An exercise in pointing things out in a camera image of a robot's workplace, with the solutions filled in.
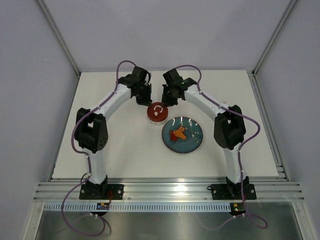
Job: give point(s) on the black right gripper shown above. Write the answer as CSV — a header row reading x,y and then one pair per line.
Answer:
x,y
165,101

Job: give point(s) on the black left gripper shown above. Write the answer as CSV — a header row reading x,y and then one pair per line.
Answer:
x,y
147,101

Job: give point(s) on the red round lunch box lid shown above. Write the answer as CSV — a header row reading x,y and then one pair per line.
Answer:
x,y
157,111

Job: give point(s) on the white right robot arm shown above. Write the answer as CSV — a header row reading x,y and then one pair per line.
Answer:
x,y
228,124

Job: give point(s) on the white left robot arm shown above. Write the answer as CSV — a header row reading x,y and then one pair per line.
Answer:
x,y
91,133

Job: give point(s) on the orange food piece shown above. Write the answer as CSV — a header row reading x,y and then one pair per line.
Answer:
x,y
179,133

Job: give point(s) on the red food piece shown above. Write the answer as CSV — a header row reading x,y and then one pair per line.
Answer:
x,y
172,136

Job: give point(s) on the blue floral ceramic plate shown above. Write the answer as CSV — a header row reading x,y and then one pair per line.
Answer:
x,y
193,132

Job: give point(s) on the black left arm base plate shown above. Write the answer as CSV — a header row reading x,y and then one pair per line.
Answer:
x,y
101,192

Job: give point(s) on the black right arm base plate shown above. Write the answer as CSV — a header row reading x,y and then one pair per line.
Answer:
x,y
220,192

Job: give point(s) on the left aluminium frame post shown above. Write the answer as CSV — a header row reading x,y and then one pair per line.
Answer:
x,y
58,36

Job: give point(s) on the aluminium frame post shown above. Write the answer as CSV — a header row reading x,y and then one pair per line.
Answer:
x,y
275,35
58,36

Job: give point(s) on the aluminium front rail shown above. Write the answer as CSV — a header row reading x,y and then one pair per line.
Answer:
x,y
190,189

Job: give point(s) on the white slotted cable duct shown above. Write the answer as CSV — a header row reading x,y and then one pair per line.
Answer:
x,y
152,207

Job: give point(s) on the right aluminium frame post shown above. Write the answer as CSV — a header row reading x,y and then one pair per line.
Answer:
x,y
275,35

